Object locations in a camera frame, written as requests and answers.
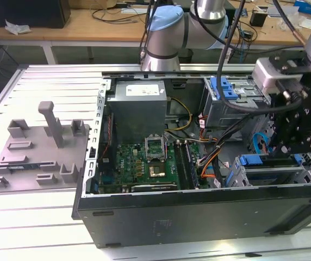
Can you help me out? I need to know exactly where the installed RAM stick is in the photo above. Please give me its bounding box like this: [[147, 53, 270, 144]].
[[184, 141, 200, 188]]

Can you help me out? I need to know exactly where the black computer tower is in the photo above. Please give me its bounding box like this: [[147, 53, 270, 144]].
[[0, 0, 71, 29]]

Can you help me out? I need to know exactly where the thick black hose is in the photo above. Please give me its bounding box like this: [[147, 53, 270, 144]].
[[216, 0, 304, 114]]

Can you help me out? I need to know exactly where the small black box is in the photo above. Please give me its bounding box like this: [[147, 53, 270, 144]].
[[250, 10, 268, 27]]

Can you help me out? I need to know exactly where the CPU socket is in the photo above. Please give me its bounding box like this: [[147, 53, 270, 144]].
[[146, 160, 170, 179]]

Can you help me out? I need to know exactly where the blue cardboard box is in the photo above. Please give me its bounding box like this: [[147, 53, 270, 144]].
[[294, 0, 311, 14]]

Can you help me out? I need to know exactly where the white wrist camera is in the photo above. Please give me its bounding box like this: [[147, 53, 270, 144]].
[[252, 58, 306, 95]]

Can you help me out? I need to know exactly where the loose RAM stick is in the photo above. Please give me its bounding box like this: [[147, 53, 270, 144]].
[[7, 163, 41, 171]]

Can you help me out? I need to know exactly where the grey parts rack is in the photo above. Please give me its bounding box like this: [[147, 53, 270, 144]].
[[0, 101, 91, 195]]

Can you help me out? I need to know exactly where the metal optical drive cage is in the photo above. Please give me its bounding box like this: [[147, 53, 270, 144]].
[[202, 77, 273, 131]]

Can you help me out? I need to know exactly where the yellow power wire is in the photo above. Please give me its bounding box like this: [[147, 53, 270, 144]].
[[165, 97, 193, 133]]

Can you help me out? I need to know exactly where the graphics card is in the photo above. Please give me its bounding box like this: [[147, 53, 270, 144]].
[[129, 182, 178, 193]]

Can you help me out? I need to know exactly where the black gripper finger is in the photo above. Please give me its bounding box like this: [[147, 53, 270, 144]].
[[269, 108, 302, 161], [284, 119, 311, 160]]

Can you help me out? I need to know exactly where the wooden desk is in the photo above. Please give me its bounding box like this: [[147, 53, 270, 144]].
[[0, 0, 311, 52]]

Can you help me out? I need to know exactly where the grey power supply unit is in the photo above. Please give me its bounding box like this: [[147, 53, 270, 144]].
[[105, 80, 170, 136]]

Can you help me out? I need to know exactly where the orange and black power wire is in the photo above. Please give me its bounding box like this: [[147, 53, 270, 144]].
[[263, 135, 273, 157]]

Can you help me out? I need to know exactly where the blue data wire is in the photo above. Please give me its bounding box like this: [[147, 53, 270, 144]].
[[250, 132, 271, 158]]

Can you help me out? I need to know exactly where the black open PC case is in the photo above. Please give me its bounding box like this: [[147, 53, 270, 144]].
[[71, 70, 311, 250]]

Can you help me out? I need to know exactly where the dark waste bin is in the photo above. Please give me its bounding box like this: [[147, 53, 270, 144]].
[[178, 48, 193, 65]]

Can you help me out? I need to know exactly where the metal socket cover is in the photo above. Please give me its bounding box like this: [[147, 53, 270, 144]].
[[144, 134, 166, 161]]

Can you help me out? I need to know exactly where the orange and yellow wire bundle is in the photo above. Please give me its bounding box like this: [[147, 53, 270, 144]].
[[197, 148, 221, 180]]

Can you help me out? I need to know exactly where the thin black hanging cable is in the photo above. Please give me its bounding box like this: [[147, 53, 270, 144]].
[[139, 0, 158, 65]]

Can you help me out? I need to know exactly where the clear plastic bag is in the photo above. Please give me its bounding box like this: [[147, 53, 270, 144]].
[[277, 15, 303, 30]]

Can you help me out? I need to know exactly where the metal disk bay cage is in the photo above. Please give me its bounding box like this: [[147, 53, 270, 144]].
[[226, 153, 311, 188]]

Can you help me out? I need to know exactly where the crumpled white plastic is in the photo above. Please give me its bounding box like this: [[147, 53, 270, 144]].
[[4, 18, 33, 36]]

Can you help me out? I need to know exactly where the blue drive cage latch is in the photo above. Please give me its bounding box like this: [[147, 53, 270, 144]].
[[210, 77, 239, 101]]

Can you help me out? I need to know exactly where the black cable bundle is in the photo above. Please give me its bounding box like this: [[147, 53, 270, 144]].
[[197, 107, 272, 188]]

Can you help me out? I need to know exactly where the green motherboard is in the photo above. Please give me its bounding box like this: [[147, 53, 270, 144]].
[[97, 140, 210, 194]]

